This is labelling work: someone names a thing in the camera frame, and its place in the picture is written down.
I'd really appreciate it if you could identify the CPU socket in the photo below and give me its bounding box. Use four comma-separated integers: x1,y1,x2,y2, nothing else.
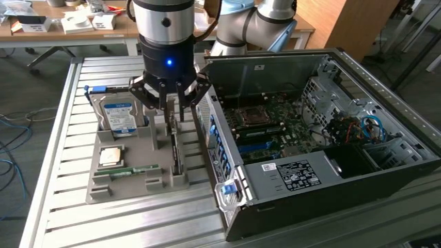
237,107,273,126

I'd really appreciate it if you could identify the CPU chip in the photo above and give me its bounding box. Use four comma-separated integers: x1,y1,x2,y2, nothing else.
97,147,123,167

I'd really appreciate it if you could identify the installed RAM stick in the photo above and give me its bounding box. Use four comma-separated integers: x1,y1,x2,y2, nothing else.
237,126,282,138

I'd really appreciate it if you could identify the blue SATA wire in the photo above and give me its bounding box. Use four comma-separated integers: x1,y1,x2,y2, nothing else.
359,115,386,145

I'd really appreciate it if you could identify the white box with black lid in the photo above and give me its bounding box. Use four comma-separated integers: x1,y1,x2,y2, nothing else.
15,15,51,33

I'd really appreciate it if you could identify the white tape roll box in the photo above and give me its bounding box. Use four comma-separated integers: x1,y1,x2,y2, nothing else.
61,12,94,34

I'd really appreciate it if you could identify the black Nvidia graphics card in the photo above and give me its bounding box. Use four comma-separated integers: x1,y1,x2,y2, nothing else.
165,110,185,177

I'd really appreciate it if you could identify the grey power supply unit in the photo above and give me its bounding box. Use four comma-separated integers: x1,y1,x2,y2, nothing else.
239,151,344,202

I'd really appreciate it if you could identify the coloured power wire bundle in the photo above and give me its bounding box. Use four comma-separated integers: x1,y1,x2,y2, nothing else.
326,117,366,145

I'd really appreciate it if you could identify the blue floor cable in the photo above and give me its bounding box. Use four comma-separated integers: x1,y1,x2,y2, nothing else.
0,118,33,220

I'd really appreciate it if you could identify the metal disk bay cage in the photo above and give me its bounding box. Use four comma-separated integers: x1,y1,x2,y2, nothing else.
301,76,348,125

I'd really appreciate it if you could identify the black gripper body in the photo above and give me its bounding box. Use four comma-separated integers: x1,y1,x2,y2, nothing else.
138,36,197,91

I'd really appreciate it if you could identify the wooden cabinet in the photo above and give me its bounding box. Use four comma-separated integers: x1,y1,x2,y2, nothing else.
295,0,399,63

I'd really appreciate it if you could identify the green RAM stick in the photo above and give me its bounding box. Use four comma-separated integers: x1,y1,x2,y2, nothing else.
94,165,161,178

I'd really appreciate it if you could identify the hard disk in blue caddy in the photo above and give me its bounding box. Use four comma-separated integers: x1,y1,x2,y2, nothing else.
83,84,150,137

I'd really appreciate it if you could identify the small white carton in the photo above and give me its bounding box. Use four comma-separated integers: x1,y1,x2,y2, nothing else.
91,14,115,30

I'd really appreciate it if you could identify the blue case latch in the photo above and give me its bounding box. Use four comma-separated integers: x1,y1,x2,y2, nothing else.
222,182,238,196

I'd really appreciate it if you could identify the white floor cable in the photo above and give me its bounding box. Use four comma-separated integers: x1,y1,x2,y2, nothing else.
0,107,57,122

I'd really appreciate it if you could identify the black open PC case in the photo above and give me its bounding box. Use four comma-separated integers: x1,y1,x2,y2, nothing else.
190,48,441,242

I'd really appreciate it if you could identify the wooden desk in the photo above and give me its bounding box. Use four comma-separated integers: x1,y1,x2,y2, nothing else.
0,0,315,56

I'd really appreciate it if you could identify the grey parts rack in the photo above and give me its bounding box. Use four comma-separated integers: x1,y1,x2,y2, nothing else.
85,103,207,205

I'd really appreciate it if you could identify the blue expansion slot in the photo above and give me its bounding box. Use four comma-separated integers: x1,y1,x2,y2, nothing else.
237,142,273,153

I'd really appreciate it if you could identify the green motherboard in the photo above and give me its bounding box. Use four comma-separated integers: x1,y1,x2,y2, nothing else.
222,94,324,165

